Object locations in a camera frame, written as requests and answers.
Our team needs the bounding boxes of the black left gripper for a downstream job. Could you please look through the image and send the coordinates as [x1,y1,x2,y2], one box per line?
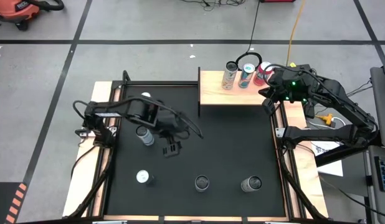
[154,110,190,158]

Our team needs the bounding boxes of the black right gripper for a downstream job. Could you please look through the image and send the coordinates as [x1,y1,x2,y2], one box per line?
[258,64,315,116]

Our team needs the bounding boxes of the blue silver Red Bull can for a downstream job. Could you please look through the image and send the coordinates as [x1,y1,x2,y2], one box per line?
[237,63,256,90]

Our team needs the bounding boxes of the silver-lid can blue tab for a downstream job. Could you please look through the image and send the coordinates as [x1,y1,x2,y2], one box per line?
[135,169,156,185]

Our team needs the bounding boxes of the Celsius Tropical Vibe can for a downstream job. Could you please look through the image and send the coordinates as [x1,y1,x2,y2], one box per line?
[221,60,239,91]

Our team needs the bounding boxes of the Celsius Arctic Vibe can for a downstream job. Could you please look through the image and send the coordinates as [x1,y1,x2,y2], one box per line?
[194,174,211,194]

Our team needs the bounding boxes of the white Celsius can blue band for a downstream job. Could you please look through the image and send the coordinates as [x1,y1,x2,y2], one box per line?
[135,124,156,147]

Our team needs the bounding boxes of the yellow power adapter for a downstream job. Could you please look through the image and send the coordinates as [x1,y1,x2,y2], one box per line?
[315,113,336,126]

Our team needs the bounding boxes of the grey slim can black lid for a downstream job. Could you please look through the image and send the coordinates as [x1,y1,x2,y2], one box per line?
[240,175,263,194]

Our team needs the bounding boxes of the white paper sheets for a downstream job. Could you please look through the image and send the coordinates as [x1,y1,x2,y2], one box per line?
[310,140,345,177]

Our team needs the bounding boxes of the grey equipment cart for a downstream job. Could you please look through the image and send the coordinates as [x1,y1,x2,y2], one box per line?
[365,65,385,224]

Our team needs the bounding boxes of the orange shop vacuum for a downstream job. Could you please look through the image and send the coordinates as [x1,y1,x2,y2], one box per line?
[0,0,65,31]

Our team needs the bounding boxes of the wooden shelf black frame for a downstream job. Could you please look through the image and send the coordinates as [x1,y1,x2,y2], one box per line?
[197,66,276,118]

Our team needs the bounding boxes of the black coiled cable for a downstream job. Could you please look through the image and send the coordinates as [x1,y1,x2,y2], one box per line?
[235,0,264,73]

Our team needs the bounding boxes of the black table frame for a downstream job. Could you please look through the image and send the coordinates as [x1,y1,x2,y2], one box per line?
[63,70,330,224]

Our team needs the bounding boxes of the tangled black cables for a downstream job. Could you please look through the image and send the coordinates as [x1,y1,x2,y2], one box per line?
[179,0,247,12]

